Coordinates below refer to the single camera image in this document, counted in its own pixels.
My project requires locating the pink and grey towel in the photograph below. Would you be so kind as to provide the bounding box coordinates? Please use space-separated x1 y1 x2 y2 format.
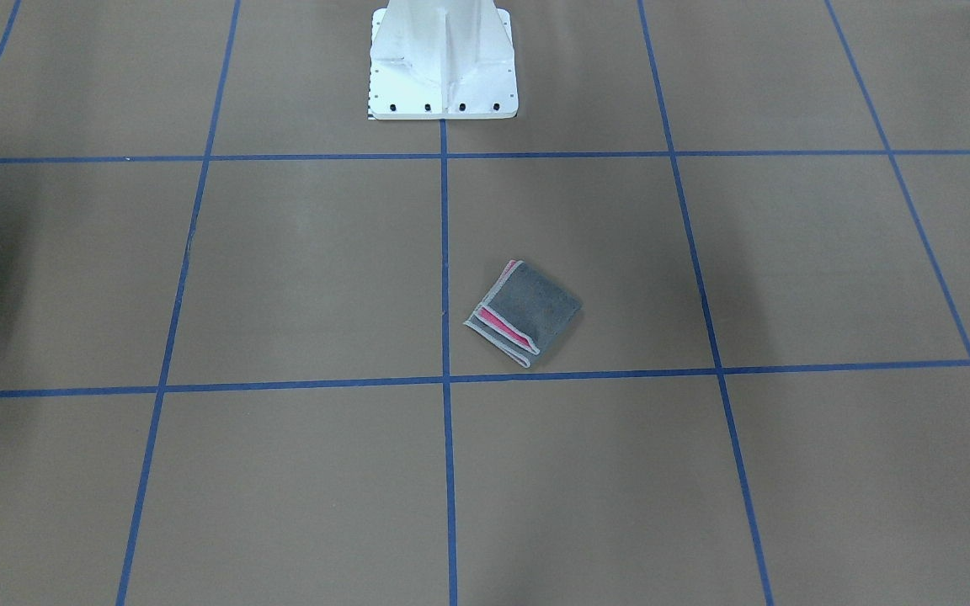
463 258 582 369

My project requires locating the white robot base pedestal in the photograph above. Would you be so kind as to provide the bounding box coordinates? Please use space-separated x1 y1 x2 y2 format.
367 1 520 120

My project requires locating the brown paper table cover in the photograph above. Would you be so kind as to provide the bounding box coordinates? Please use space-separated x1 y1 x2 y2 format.
0 1 970 605

